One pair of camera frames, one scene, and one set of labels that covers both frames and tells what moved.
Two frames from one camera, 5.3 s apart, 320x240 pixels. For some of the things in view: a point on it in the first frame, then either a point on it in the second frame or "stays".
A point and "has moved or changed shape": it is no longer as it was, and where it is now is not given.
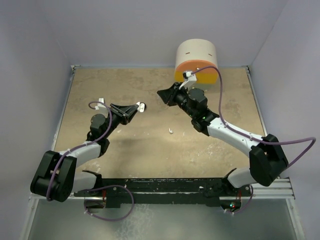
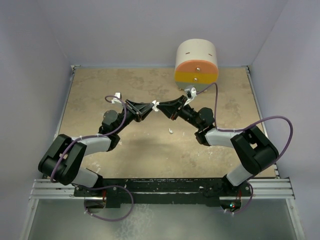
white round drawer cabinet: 191,54 stays
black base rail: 169,192 stays
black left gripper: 122,111 -> 140,107
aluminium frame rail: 282,188 stays
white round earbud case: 141,107 has moved or changed shape
